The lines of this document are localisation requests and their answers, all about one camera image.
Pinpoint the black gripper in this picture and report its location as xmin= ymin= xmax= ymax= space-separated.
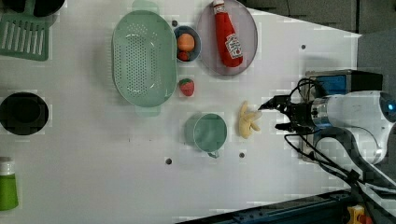
xmin=259 ymin=95 xmax=315 ymax=133

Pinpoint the yellow peeled plush banana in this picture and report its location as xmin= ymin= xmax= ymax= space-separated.
xmin=238 ymin=101 xmax=262 ymax=139

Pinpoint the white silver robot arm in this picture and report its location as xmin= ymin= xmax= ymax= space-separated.
xmin=260 ymin=91 xmax=395 ymax=164

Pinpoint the silver black toaster oven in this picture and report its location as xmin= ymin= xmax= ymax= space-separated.
xmin=306 ymin=69 xmax=383 ymax=144

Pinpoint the green plastic mug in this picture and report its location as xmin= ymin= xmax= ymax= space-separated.
xmin=184 ymin=113 xmax=228 ymax=159

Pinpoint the red plush ketchup bottle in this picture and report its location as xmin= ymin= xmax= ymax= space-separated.
xmin=212 ymin=0 xmax=244 ymax=67

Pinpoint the grey round plate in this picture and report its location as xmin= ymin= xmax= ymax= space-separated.
xmin=196 ymin=0 xmax=258 ymax=76

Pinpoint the red plush strawberry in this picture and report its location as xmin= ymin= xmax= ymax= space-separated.
xmin=178 ymin=78 xmax=195 ymax=97

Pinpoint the small red toy strawberry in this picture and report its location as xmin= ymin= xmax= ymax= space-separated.
xmin=177 ymin=51 xmax=190 ymax=62

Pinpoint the orange toy fruit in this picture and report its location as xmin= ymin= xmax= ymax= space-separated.
xmin=177 ymin=34 xmax=195 ymax=51

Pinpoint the yellow red clamp object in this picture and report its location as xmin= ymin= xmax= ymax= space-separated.
xmin=347 ymin=205 xmax=374 ymax=224

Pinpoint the dark blue small bowl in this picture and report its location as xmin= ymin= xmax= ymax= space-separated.
xmin=174 ymin=25 xmax=202 ymax=63

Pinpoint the green plastic colander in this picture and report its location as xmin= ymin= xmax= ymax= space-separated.
xmin=112 ymin=0 xmax=177 ymax=117

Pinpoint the black round burner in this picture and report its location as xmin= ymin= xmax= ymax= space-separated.
xmin=0 ymin=92 xmax=50 ymax=135

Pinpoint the black pan top left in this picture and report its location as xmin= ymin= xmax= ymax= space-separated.
xmin=1 ymin=0 xmax=65 ymax=17

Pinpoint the green slotted dish rack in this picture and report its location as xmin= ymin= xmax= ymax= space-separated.
xmin=0 ymin=0 xmax=50 ymax=62

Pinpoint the green bottle white cap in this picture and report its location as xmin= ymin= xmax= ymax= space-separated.
xmin=0 ymin=157 xmax=19 ymax=211

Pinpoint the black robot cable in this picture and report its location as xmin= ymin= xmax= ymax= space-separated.
xmin=283 ymin=77 xmax=396 ymax=224

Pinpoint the blue metal table frame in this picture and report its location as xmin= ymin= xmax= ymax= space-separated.
xmin=177 ymin=190 xmax=352 ymax=224

